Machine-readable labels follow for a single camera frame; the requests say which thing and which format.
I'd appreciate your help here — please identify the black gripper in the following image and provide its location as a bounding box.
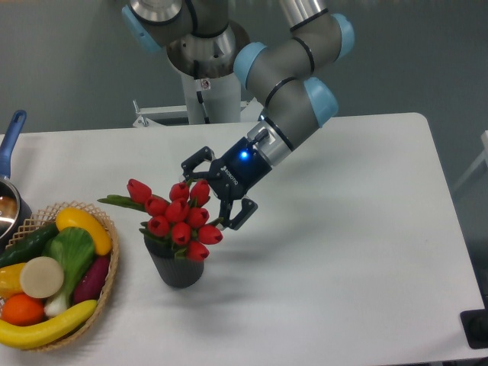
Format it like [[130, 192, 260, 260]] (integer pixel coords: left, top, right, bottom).
[[180, 137, 271, 230]]

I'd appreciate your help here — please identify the red tulip bouquet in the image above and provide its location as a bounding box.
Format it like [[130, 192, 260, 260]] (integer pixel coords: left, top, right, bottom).
[[98, 178, 223, 262]]

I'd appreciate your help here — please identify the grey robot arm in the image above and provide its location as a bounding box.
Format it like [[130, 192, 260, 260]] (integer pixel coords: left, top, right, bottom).
[[122, 1, 355, 230]]

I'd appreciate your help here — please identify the dark grey ribbed vase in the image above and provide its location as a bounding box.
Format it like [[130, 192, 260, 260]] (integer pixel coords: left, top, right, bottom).
[[144, 236, 204, 288]]

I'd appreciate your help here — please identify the green bok choy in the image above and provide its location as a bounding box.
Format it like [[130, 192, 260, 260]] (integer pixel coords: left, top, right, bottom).
[[42, 226, 95, 318]]

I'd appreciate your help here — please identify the purple sweet potato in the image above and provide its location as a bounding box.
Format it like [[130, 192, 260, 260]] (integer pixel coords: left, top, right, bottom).
[[72, 256, 110, 304]]

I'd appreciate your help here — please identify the woven wicker basket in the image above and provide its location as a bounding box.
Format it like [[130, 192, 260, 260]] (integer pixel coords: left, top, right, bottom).
[[1, 201, 119, 352]]

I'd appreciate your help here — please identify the green cucumber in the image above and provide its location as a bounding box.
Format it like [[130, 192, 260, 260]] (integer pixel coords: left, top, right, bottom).
[[1, 223, 59, 268]]

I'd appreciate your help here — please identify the beige round slice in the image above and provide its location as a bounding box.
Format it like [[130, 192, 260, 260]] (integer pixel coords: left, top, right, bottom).
[[20, 256, 64, 299]]

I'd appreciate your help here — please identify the yellow pepper left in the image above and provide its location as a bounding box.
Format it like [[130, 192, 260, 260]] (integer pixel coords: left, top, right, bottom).
[[0, 262, 26, 299]]

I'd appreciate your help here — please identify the orange fruit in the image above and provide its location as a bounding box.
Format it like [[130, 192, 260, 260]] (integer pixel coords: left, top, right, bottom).
[[1, 294, 45, 326]]

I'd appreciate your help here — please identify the yellow banana front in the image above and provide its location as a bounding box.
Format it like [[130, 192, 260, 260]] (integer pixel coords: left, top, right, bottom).
[[1, 300, 98, 350]]

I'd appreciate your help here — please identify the white furniture leg right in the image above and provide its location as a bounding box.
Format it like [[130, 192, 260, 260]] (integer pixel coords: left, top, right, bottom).
[[453, 130, 487, 195]]

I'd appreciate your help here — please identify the black device table corner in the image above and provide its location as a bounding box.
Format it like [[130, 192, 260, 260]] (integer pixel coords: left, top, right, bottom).
[[460, 309, 487, 349]]

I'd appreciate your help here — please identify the white metal base frame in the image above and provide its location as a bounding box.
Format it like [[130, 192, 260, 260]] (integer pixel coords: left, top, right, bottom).
[[132, 98, 262, 128]]

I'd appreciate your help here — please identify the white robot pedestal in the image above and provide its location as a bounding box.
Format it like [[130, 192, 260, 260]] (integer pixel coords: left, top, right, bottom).
[[181, 73, 241, 125]]

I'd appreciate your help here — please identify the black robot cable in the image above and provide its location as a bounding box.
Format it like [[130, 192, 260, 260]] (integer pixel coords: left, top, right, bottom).
[[192, 60, 210, 124]]

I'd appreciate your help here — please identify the blue handled saucepan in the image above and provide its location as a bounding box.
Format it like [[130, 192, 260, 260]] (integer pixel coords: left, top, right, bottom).
[[1, 110, 31, 252]]

